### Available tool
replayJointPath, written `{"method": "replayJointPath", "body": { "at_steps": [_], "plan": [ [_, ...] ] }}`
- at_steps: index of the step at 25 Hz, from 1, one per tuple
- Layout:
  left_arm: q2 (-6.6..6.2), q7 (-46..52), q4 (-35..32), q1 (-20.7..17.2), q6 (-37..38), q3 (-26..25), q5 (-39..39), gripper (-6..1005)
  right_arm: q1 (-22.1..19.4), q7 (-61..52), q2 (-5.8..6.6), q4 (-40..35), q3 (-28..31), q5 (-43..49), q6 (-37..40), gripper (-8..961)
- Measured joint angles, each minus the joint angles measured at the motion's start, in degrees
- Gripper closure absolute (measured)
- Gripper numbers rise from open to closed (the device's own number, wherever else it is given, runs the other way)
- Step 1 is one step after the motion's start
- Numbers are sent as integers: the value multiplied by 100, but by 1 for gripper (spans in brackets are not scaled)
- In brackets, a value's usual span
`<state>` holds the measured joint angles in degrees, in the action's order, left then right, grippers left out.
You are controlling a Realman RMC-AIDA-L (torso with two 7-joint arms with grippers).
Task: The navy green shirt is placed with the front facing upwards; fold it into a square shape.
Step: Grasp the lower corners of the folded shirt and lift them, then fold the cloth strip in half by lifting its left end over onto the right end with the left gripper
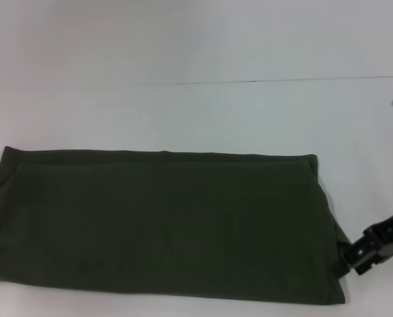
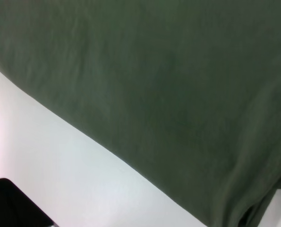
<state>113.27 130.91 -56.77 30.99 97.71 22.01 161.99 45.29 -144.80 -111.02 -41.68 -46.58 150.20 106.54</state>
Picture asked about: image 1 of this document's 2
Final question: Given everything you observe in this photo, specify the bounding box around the dark green FREE t-shirt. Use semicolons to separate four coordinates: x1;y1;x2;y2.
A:
0;145;351;300

